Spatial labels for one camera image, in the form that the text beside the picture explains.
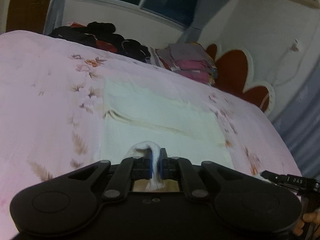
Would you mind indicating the grey curtain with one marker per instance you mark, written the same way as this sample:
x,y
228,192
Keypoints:
x,y
205,10
54,16

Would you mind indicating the grey curtain right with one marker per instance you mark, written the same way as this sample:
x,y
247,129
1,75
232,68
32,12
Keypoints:
x,y
205,10

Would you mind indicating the stack of folded clothes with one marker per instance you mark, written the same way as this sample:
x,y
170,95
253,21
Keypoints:
x,y
190,60

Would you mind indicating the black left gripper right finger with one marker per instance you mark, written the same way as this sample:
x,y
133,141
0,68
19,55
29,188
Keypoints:
x,y
184,172

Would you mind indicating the pink floral bed sheet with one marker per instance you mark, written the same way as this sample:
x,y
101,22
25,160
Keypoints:
x,y
52,113

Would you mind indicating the right hand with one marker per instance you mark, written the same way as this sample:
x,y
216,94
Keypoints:
x,y
314,218

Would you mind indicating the pile of dark clothes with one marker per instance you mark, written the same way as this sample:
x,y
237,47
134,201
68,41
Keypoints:
x,y
102,36

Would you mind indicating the white small cloth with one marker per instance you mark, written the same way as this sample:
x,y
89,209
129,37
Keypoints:
x,y
137,119

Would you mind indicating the brown wooden door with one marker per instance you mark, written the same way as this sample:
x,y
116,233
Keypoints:
x,y
29,15

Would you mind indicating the red white flower headboard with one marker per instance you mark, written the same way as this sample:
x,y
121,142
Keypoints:
x,y
235,75

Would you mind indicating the striped pillow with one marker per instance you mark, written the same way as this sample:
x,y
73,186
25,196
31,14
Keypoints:
x,y
155,60

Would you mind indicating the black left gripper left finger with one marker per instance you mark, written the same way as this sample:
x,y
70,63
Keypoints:
x,y
123,176

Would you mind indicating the grey curtain left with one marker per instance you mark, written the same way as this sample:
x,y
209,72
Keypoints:
x,y
54,16

